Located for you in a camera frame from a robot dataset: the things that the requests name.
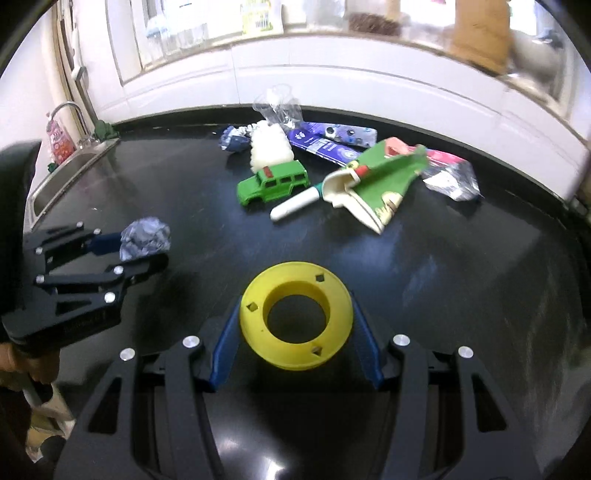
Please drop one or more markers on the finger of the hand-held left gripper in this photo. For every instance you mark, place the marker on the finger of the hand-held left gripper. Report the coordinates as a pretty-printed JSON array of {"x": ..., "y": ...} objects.
[
  {"x": 147, "y": 265},
  {"x": 108, "y": 242}
]

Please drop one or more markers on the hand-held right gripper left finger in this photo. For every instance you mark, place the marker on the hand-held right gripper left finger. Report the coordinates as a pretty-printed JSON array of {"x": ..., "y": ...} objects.
[{"x": 224, "y": 344}]

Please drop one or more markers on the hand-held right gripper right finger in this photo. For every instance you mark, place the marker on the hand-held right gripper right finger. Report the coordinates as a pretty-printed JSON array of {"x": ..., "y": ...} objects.
[{"x": 367, "y": 341}]

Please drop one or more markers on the blue grey paper ball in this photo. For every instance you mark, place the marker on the blue grey paper ball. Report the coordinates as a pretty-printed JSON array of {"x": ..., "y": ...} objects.
[{"x": 145, "y": 237}]

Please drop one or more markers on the white sponge bottle brush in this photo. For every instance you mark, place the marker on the white sponge bottle brush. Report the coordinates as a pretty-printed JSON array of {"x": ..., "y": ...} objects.
[{"x": 270, "y": 147}]

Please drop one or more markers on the purple toothpaste tube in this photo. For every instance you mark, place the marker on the purple toothpaste tube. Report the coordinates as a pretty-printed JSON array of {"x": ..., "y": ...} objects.
[{"x": 323, "y": 148}]

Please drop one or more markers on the person's left hand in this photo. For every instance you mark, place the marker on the person's left hand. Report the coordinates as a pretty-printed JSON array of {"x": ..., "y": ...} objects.
[{"x": 42, "y": 369}]

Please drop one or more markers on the steel sink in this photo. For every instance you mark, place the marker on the steel sink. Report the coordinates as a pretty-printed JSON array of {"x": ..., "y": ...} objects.
[{"x": 69, "y": 170}]

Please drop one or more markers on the beige cloth bag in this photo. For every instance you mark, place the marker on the beige cloth bag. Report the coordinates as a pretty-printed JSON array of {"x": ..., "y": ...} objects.
[{"x": 51, "y": 415}]

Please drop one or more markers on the pink soap bottle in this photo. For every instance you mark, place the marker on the pink soap bottle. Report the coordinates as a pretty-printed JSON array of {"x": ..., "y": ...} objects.
[{"x": 60, "y": 143}]

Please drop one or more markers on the green scrubbing cloth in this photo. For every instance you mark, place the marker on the green scrubbing cloth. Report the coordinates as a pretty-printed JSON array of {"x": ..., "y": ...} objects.
[{"x": 107, "y": 130}]

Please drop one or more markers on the chrome faucet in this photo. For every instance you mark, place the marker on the chrome faucet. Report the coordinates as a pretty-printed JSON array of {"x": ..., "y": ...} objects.
[{"x": 64, "y": 107}]

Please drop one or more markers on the white marker pen green cap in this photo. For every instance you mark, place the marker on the white marker pen green cap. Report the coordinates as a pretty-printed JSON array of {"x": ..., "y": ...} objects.
[{"x": 291, "y": 207}]

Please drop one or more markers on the crumpled dark blue wrapper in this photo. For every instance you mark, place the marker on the crumpled dark blue wrapper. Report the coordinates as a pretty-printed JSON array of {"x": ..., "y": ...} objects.
[{"x": 235, "y": 140}]

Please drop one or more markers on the green toy car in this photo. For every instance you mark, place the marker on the green toy car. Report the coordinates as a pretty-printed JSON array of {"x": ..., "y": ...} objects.
[{"x": 277, "y": 182}]

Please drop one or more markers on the crushed green paper cup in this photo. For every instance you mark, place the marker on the crushed green paper cup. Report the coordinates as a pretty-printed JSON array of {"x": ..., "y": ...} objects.
[{"x": 378, "y": 180}]

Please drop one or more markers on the silver red foil wrapper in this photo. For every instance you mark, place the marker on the silver red foil wrapper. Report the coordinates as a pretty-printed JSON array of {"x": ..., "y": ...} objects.
[{"x": 452, "y": 177}]

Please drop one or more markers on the clear plastic bag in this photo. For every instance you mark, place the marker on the clear plastic bag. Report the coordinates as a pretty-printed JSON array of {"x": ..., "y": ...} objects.
[{"x": 277, "y": 110}]

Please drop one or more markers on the blue printed wrapper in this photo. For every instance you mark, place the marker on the blue printed wrapper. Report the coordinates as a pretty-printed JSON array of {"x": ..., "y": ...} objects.
[{"x": 351, "y": 134}]

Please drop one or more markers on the pack of clear bottles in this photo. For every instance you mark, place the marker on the pack of clear bottles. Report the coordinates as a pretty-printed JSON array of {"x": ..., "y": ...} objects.
[{"x": 175, "y": 37}]

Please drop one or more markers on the yellow green packet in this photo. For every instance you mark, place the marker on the yellow green packet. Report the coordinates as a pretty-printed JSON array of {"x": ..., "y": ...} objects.
[{"x": 261, "y": 16}]

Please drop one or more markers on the clear jar brown contents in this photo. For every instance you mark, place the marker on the clear jar brown contents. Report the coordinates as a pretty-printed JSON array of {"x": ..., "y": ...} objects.
[{"x": 374, "y": 21}]

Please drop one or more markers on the tall cardboard box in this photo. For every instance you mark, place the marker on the tall cardboard box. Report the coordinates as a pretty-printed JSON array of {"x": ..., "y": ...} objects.
[{"x": 480, "y": 37}]

